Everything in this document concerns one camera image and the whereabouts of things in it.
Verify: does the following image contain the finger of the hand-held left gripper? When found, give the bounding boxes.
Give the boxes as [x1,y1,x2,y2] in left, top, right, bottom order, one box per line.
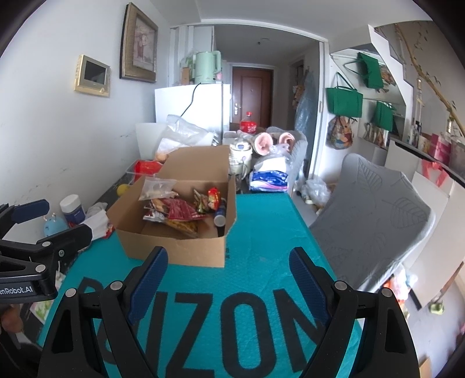
[0,223,93,262]
[0,199,50,233]

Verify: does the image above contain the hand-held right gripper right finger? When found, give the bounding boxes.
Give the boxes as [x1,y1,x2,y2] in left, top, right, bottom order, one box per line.
[289,247,416,378]

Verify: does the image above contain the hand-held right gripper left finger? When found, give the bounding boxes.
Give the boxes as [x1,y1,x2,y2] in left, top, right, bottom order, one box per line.
[36,246,169,378]

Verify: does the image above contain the cardboard box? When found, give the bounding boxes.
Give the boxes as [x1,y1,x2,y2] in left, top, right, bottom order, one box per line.
[107,145,237,268]

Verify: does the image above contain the clear bag of waffle cookies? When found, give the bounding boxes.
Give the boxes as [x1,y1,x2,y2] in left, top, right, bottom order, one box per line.
[167,218,198,237]

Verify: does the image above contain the red white snack packet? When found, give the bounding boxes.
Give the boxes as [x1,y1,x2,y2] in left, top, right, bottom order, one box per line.
[160,199,206,222]

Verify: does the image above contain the small clear zip bag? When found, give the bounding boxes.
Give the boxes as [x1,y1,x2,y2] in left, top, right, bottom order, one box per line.
[139,176,178,200]

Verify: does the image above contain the green brown peanut packet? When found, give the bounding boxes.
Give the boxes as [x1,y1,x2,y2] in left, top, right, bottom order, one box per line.
[192,189,211,213]

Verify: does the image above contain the person's left hand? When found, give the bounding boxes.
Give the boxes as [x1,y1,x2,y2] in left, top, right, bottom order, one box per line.
[0,305,26,335]

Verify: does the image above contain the light blue snail gadget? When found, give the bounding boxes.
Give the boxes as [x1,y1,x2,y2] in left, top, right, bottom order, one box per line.
[44,214,68,237]

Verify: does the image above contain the blue jar with white cap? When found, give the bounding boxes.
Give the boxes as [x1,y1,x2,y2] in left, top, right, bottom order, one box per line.
[59,194,87,224]

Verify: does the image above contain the white tissue pack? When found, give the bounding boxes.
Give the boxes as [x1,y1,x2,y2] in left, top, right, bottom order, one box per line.
[85,213,115,240]

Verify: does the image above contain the green white leaflet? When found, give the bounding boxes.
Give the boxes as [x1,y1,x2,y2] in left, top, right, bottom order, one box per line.
[29,300,55,322]

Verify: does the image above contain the crumpled white plastic wrap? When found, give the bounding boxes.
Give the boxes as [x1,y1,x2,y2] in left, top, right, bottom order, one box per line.
[87,202,108,219]

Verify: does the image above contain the teal mat with black letters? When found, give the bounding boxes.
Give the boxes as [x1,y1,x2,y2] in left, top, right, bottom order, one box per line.
[36,192,364,378]

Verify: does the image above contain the clear plastic bin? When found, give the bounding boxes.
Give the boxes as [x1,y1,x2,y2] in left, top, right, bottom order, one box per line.
[125,158,164,182]

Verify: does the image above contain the colourful plastic bag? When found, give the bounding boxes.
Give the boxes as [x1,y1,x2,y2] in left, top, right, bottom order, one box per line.
[385,265,411,317]

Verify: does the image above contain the grey leaf pattern chair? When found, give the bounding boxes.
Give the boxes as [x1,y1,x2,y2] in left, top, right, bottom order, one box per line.
[309,153,436,291]

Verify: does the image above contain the crumpled clear plastic bag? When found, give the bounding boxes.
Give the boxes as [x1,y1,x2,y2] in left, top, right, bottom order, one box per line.
[296,178,331,206]

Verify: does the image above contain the red plastic bag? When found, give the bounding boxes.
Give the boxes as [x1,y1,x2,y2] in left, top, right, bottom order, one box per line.
[134,161,164,177]

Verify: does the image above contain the blue white tissue package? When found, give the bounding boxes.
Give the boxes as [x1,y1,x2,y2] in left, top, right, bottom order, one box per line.
[250,170,289,192]

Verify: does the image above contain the white board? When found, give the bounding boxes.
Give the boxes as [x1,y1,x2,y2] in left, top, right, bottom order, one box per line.
[136,123,168,161]

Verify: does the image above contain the clear glass jar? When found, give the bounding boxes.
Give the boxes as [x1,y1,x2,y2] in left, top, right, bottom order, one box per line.
[229,162,249,193]

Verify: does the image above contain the grey plush toy pink ears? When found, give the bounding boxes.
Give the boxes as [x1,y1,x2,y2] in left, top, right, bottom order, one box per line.
[254,127,307,157]

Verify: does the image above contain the small white appliance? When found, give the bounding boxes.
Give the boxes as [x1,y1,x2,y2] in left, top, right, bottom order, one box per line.
[229,140,253,164]

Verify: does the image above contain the large clear bag of bread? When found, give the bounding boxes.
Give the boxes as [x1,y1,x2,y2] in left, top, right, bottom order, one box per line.
[155,114,215,161]

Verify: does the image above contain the patterned tote bag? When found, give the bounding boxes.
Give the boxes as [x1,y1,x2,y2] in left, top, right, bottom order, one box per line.
[327,115,355,149]

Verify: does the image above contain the red soda bottle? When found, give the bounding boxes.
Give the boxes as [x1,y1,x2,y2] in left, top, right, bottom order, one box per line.
[240,112,258,134]

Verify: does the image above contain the hanging clear plastic cover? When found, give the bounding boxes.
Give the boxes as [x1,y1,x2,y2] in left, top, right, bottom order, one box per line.
[294,71,320,146]

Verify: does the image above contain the small green tote bag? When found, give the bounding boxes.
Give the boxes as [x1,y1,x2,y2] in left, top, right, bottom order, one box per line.
[374,101,397,132]

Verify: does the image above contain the large green tote bag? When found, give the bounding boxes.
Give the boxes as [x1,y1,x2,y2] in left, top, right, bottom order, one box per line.
[326,72,364,117]

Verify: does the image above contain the white refrigerator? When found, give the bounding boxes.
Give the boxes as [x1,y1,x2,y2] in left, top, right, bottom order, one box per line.
[154,83,231,146]

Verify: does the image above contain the pink gift bag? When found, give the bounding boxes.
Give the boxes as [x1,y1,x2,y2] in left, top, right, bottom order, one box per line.
[430,134,453,164]

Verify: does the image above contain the brown entrance door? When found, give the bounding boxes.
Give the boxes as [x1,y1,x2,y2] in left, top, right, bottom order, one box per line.
[232,65,273,129]

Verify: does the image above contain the framed picture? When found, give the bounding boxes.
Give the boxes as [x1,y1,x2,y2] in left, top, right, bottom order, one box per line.
[120,3,158,83]

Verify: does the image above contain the pale green electric kettle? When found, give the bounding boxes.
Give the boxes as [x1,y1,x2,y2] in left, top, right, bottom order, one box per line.
[195,51,221,84]

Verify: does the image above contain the bamboo branch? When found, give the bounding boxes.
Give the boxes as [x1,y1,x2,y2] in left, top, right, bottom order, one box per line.
[396,25,465,139]

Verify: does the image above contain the gold wall intercom panel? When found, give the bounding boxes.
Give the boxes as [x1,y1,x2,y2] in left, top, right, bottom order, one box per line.
[74,54,111,98]

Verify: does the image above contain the black power cable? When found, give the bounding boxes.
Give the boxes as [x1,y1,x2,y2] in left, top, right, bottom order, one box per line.
[180,83,202,119]

